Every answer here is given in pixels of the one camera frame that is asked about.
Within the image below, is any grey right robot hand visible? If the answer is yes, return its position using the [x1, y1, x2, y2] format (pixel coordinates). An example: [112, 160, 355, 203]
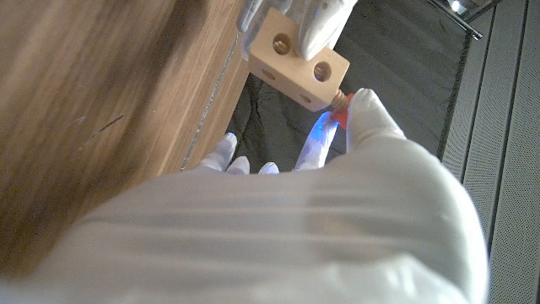
[0, 87, 490, 304]

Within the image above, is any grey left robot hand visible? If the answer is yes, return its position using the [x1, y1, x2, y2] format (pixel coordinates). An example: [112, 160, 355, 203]
[235, 0, 359, 62]

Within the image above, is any wooden block with holes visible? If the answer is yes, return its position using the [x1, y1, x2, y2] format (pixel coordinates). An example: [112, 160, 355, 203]
[247, 7, 351, 113]

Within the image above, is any red-headed screw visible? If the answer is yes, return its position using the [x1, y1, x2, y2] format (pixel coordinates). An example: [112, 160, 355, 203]
[330, 88, 356, 131]

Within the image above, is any black backdrop curtain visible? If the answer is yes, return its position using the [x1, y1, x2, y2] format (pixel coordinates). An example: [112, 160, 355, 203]
[225, 0, 472, 174]

